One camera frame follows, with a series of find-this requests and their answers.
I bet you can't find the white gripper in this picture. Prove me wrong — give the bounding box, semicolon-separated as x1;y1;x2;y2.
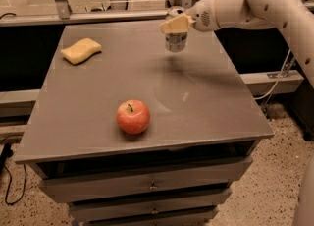
160;0;219;34

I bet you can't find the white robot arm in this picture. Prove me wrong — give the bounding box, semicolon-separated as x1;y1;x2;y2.
171;0;313;226

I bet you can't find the yellow sponge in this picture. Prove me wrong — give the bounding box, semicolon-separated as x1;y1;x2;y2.
61;38;102;65

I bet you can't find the grey drawer cabinet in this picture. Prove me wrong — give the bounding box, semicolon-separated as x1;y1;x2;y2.
15;21;273;226

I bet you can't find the metal frame rail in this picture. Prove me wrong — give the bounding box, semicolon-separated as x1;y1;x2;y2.
0;0;314;28

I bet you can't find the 7up soda can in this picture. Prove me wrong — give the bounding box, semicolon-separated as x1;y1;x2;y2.
165;7;187;53

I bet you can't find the black floor cable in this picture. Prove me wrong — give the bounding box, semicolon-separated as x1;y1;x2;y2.
0;135;27;206

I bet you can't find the red apple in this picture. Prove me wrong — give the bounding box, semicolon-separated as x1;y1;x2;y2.
116;100;150;135

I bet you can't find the white cable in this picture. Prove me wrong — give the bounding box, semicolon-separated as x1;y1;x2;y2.
254;49;292;101

